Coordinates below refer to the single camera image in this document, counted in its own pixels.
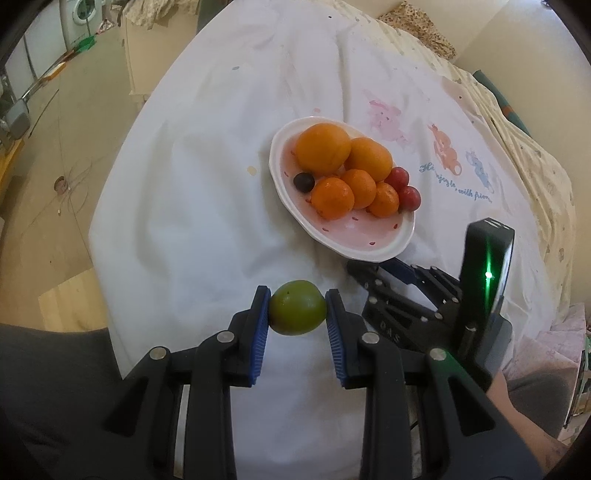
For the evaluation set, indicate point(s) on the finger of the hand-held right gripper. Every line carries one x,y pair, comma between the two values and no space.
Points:
406,323
404,273

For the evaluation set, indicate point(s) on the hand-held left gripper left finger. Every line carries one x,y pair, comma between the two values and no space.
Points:
261,332

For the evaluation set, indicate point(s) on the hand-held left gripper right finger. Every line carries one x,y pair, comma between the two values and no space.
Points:
334,332

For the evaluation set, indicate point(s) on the green plum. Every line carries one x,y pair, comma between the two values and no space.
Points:
297,308

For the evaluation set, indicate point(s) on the pink strawberry-print plate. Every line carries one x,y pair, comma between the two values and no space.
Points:
355,230

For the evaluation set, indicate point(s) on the red plum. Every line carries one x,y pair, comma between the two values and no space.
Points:
410,198
397,177

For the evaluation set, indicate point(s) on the small orange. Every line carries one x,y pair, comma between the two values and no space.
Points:
384,201
360,187

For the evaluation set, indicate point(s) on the dark purple plum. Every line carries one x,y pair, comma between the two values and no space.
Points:
304,182

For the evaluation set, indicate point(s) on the person's right forearm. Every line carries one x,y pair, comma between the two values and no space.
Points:
521,415

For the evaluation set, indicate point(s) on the cream patterned quilt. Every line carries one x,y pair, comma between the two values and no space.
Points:
531,161

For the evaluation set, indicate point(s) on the pink patterned cloth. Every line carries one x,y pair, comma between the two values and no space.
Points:
565,337

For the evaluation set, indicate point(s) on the white printed blanket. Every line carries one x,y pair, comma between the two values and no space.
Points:
194,207

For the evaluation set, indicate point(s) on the person's right leg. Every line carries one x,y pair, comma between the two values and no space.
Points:
540,392

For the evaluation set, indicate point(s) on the person's leg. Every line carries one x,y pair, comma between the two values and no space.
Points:
540,392
46,392

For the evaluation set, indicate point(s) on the large orange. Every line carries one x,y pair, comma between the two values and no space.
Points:
321,146

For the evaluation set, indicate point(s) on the green board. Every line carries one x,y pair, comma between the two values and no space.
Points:
503,101

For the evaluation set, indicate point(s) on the person's left leg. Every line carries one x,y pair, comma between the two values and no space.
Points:
46,392

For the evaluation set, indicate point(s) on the floral pillow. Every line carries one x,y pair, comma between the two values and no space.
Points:
420,23

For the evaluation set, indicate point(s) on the cream wooden cabinet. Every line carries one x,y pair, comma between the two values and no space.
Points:
147,60

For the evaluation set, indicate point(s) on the green dustpan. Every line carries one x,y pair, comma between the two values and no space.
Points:
85,45

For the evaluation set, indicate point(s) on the floral cloth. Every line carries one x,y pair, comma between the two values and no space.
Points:
147,9

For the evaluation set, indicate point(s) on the white cabinet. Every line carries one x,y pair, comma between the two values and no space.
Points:
39,50

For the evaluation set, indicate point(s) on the white washing machine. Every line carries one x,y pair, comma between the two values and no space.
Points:
78,14

